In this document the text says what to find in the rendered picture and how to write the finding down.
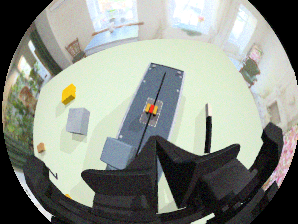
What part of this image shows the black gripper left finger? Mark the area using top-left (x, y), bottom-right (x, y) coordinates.
top-left (81, 136), bottom-right (158, 213)

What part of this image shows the yellow square block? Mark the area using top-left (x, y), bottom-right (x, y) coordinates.
top-left (61, 84), bottom-right (76, 104)

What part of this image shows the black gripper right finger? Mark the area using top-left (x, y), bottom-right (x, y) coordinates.
top-left (154, 136), bottom-right (241, 209)

